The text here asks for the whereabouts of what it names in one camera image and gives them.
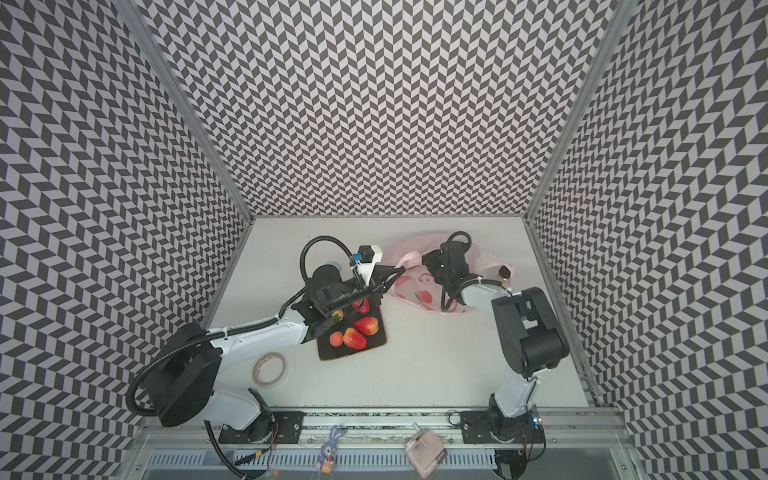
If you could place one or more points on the red green fake apple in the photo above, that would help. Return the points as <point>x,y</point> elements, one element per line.
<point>337,316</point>

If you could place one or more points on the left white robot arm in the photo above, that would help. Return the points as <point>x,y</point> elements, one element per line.
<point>182,382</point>

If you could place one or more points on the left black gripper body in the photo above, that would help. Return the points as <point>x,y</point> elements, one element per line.
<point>352,294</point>

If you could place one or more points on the black square mat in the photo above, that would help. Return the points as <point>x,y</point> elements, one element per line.
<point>352,314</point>

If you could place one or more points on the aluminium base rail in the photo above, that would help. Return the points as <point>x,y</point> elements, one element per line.
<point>369,428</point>

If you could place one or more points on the aluminium corner post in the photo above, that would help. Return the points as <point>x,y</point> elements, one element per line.
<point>144,39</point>
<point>594,74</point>

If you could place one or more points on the small red fake fruit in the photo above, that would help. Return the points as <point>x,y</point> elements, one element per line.
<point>336,339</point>

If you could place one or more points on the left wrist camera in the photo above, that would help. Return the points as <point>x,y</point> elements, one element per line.
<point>363,264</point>

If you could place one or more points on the purple bunny toy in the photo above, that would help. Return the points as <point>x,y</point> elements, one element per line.
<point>326,460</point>

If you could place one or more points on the aluminium corner post right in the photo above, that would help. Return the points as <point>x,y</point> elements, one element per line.
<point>594,74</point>

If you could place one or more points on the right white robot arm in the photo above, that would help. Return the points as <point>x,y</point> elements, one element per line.
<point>530,336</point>

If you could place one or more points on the pink translucent box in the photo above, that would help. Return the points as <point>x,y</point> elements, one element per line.
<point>426,452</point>

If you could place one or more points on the clear tape roll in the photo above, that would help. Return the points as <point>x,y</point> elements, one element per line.
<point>270,370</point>

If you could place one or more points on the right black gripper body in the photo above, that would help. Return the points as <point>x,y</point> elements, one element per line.
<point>437,261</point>

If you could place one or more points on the red fake strawberry half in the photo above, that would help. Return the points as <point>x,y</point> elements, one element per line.
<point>354,339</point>

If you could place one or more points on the aluminium corner post left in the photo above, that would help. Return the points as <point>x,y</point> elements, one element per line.
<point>144,39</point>

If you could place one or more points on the pink plastic bag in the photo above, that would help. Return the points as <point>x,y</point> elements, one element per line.
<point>417,286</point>

